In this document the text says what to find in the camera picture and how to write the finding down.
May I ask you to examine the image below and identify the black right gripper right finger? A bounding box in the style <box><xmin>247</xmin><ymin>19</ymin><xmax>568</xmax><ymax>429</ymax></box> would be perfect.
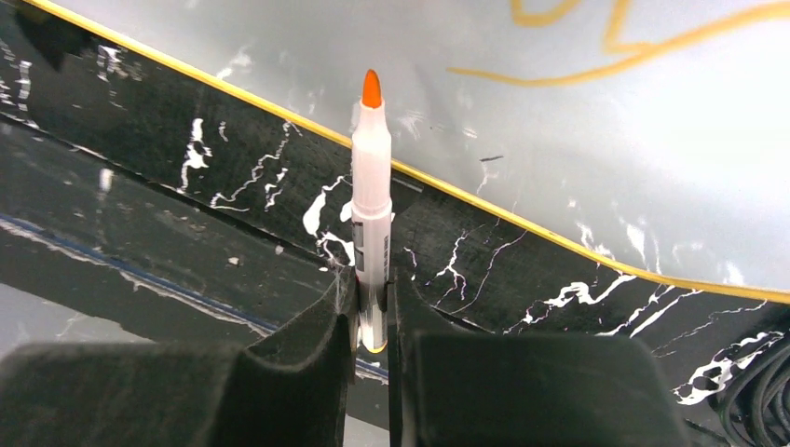
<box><xmin>387</xmin><ymin>277</ymin><xmax>690</xmax><ymax>446</ymax></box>

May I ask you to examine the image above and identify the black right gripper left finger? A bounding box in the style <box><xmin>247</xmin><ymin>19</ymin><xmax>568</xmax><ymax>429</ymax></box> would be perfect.
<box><xmin>1</xmin><ymin>269</ymin><xmax>357</xmax><ymax>446</ymax></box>

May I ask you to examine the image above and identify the white orange marker pen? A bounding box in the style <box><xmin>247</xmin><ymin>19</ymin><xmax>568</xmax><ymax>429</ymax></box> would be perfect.
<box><xmin>351</xmin><ymin>69</ymin><xmax>392</xmax><ymax>353</ymax></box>

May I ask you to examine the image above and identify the yellow framed whiteboard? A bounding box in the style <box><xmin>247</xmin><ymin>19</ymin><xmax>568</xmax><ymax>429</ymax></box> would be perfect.
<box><xmin>39</xmin><ymin>1</ymin><xmax>789</xmax><ymax>303</ymax></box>

